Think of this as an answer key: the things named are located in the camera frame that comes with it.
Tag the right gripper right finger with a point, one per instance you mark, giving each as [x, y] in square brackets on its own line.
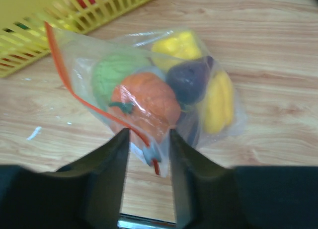
[209, 196]

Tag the yellow bell pepper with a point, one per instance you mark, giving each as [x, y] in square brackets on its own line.
[180, 47]
[219, 103]

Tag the orange fruit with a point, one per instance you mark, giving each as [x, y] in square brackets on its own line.
[146, 101]

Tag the green cabbage back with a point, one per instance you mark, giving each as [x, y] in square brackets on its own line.
[110, 71]

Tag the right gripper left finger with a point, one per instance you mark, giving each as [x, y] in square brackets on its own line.
[85, 194]

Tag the clear zip top bag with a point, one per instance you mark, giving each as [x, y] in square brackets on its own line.
[75, 56]

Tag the yellow plastic basket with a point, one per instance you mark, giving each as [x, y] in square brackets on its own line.
[22, 32]

